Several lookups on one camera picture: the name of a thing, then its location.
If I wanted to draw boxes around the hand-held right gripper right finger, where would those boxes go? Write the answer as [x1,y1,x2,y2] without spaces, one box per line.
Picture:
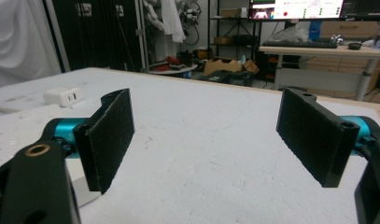
[275,87,361,189]

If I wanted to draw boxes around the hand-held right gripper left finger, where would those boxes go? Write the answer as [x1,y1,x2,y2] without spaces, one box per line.
[73,88,135,195]

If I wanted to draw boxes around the white charger adapter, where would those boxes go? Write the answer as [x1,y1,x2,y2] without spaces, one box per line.
[42,87,85,108]

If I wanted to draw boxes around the white power strip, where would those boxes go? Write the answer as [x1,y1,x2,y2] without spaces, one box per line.
[0,104,102,208]

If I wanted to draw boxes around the light wooden desk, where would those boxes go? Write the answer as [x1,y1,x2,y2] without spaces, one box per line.
[258,44,380,103]

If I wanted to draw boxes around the black keyboard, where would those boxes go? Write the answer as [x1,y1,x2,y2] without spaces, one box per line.
[261,39,339,49]

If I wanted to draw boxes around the round white base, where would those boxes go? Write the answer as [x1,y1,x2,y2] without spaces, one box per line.
[148,63,200,77]

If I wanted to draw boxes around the black case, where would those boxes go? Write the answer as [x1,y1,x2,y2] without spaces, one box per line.
[205,70,255,88]

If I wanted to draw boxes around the clear plastic bag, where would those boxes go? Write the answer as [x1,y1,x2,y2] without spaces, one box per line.
[267,25,311,43]

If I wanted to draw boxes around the black curtain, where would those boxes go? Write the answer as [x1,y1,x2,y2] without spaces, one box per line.
[51,0,143,73]

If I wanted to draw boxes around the metal stand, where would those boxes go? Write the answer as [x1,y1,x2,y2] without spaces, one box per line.
[134,0,150,75]

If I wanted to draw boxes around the wooden cabinet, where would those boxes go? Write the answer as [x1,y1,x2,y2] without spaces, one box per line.
[303,20,380,75]

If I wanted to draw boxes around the cardboard box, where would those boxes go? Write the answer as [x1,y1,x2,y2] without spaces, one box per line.
[203,58,260,77]

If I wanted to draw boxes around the black metal shelf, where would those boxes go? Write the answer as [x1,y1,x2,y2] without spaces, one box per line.
[207,0,264,64]

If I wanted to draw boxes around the white curtain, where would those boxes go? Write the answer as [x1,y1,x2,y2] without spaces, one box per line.
[0,0,63,90]

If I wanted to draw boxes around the white hanging garment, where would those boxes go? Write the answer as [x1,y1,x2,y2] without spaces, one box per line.
[160,0,188,45]

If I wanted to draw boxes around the dark computer monitor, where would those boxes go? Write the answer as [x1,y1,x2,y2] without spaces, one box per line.
[340,0,380,21]

